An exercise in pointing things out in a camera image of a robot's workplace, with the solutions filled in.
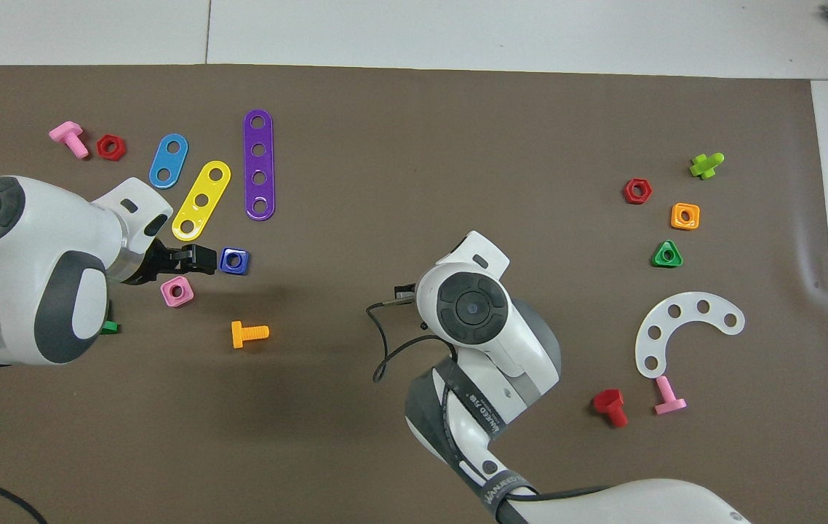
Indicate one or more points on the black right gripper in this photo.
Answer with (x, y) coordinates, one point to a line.
(405, 290)

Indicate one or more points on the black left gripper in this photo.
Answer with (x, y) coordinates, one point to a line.
(159, 263)

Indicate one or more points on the blue square plastic nut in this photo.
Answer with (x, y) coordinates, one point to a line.
(243, 268)

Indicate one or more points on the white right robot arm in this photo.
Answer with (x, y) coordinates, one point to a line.
(487, 342)

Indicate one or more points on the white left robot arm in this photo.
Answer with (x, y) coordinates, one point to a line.
(36, 247)

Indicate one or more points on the pink square plastic nut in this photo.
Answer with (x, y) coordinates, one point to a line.
(187, 297)

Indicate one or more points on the yellow three-hole plastic plate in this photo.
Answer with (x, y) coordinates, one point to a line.
(209, 188)

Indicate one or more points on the orange plastic bolt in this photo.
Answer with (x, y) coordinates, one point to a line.
(238, 335)

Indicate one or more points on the blue two-hole plastic plate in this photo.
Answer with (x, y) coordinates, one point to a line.
(168, 161)

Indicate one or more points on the purple four-hole plastic plate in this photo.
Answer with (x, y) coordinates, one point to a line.
(259, 164)

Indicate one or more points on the dark green plastic bolt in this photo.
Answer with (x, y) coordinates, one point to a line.
(111, 327)

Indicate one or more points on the brown table mat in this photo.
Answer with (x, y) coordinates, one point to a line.
(385, 145)

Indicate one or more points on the red hexagonal plastic nut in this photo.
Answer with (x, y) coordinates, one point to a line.
(102, 148)
(628, 191)

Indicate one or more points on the pink plastic bolt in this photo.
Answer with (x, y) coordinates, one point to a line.
(665, 389)
(65, 133)

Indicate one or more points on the red plastic bolt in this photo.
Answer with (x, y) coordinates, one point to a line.
(607, 400)

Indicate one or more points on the green triangular plastic nut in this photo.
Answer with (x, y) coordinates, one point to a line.
(658, 260)

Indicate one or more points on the white curved five-hole plate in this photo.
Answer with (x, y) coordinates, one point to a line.
(663, 320)

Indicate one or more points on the orange square plastic nut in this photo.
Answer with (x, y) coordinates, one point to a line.
(676, 216)

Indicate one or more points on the lime green cross bolt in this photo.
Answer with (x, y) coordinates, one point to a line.
(703, 167)

